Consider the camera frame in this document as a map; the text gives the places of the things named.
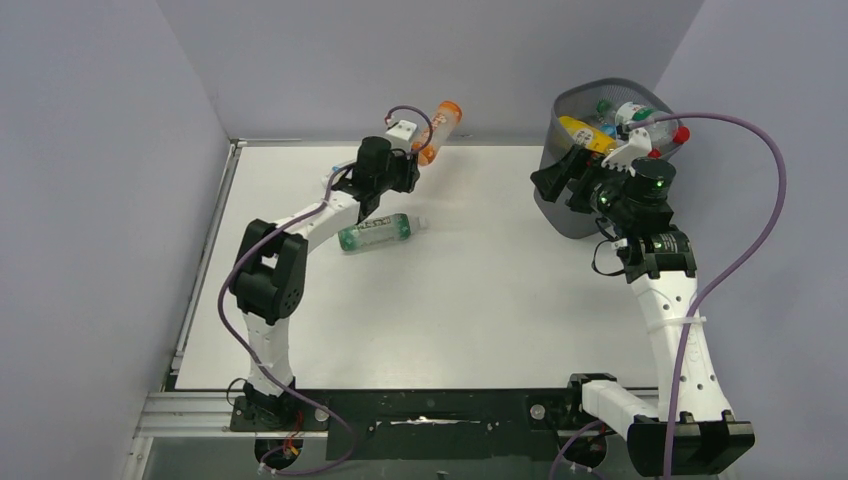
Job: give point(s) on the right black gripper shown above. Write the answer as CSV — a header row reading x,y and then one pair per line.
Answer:
x,y
572,165

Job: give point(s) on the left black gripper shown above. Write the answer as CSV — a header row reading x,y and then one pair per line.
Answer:
x,y
408,165

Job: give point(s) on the clear bottle blue white label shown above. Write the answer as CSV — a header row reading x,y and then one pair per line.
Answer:
x,y
336,172

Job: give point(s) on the yellow juice bottle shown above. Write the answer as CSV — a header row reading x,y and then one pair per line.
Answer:
x,y
588,136

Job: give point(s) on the green label tea bottle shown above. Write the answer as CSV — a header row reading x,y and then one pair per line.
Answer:
x,y
380,231

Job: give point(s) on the orange drink bottle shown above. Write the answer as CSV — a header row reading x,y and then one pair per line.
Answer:
x,y
429,141

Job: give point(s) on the clear bottle green label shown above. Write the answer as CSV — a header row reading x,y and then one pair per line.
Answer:
x,y
611,114

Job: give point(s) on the red label bottle red cap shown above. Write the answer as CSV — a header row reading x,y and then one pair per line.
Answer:
x,y
666,138

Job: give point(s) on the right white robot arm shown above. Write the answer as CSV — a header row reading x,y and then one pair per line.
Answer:
x,y
692,429

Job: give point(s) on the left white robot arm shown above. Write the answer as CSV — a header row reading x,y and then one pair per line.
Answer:
x,y
268,277

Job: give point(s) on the grey mesh waste bin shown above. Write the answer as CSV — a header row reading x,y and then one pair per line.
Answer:
x,y
570,214

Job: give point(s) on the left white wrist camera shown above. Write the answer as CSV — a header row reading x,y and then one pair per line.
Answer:
x,y
401,134

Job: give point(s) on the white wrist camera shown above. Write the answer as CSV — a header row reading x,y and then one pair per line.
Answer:
x,y
401,134
622,158

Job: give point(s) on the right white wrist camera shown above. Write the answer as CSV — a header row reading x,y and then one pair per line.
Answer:
x,y
622,158

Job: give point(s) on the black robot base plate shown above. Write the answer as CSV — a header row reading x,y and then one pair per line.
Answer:
x,y
419,424

